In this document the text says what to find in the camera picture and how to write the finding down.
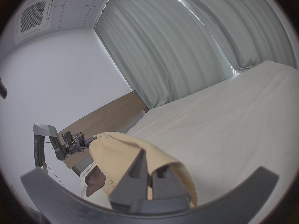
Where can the pale green curtain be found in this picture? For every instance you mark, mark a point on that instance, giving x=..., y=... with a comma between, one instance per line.
x=151, y=43
x=245, y=27

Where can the brown shorts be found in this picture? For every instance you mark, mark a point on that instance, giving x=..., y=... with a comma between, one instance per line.
x=93, y=181

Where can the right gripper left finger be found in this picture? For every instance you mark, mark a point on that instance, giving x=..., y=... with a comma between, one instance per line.
x=130, y=190

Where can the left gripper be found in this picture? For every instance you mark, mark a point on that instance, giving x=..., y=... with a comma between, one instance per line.
x=81, y=146

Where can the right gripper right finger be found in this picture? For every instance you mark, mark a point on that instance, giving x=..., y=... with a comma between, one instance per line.
x=168, y=190

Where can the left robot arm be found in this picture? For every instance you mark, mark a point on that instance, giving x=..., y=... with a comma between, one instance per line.
x=44, y=129

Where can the beige shorts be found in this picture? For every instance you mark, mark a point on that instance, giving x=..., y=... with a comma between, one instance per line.
x=121, y=153

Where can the bed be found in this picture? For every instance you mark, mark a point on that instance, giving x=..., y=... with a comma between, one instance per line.
x=222, y=125

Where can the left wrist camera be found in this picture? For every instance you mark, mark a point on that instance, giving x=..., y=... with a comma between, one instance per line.
x=80, y=134

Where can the ceiling air conditioner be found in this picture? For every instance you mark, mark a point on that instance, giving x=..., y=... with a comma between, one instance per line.
x=32, y=17

